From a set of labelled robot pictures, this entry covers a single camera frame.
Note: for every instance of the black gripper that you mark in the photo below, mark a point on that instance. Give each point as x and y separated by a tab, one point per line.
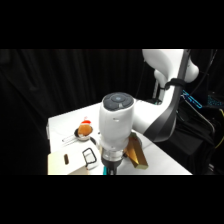
112	163

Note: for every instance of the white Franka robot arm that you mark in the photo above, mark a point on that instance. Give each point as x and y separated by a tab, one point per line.
115	126

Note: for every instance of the light wooden box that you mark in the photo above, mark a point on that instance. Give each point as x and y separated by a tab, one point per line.
66	162

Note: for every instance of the orange plush toy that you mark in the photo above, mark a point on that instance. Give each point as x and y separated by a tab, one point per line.
85	129

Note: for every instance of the small silver pot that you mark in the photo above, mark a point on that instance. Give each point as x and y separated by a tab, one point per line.
76	136

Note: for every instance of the black draped robot stand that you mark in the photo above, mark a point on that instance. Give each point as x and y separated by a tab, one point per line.
193	143

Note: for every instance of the black curtain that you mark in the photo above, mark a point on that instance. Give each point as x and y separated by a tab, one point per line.
33	100

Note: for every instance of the blue lit device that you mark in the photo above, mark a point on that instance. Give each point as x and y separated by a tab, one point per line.
192	99

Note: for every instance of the black and white clip frame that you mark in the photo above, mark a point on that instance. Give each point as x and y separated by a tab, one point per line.
90	158

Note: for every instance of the gold wrist camera bracket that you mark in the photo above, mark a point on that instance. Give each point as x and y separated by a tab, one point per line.
137	154

